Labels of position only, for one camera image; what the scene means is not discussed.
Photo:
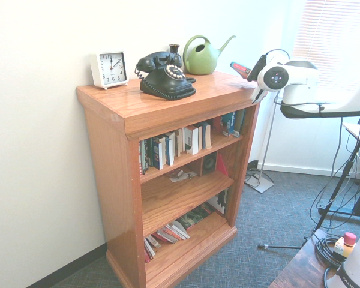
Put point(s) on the blue spine book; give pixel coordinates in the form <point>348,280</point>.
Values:
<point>169,148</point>

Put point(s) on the white paperback book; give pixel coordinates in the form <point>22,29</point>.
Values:
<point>191,139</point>

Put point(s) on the teal paperback book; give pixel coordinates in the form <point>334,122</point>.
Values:
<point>241,69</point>

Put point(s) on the small black speaker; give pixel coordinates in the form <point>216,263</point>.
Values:
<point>210,163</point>

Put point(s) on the red cover book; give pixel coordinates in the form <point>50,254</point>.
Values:
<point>220,126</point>

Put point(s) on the wooden bookshelf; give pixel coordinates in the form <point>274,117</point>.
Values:
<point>117,180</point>

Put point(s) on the large blue book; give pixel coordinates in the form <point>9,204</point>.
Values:
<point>207,135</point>

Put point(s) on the white book with figures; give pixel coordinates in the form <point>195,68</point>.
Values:
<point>219,202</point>

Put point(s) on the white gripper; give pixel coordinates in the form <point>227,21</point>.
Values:
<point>259,95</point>

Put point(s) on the white thin book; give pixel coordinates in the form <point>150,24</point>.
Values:
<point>180,229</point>

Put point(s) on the window blinds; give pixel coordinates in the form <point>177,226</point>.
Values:
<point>333,30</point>

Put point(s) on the black and blue book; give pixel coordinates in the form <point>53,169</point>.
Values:
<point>157,154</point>

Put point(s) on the black vase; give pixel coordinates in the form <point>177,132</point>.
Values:
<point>174,49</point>

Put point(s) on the grey white book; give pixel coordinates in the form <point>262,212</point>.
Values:
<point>149,250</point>

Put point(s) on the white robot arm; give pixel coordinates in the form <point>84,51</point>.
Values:
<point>300,81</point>

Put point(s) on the white lamp stand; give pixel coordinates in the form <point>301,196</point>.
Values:
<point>261,184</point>

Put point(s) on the black rotary telephone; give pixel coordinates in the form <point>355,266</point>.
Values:
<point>165,84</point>

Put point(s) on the emergency stop button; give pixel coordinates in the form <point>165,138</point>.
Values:
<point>350,238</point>

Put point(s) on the blue Thailand guide book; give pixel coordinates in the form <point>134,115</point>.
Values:
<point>235,124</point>

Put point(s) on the red folder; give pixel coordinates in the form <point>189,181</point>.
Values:
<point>222,166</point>

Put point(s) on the camouflage cover book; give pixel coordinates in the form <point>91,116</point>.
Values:
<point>195,216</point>

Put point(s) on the white square clock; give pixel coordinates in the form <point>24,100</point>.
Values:
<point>111,69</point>

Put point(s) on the dark green tall book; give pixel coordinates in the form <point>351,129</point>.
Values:
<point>242,120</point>

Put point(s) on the dark wooden table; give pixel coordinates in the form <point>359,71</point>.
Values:
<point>303,270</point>

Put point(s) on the white desk board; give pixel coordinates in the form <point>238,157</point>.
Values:
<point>357,129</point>

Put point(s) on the black camera tripod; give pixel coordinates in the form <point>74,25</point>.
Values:
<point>342,177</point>

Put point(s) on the white papers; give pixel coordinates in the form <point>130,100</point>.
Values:
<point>181,175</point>

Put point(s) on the green watering can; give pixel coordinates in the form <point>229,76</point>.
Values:
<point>201,61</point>

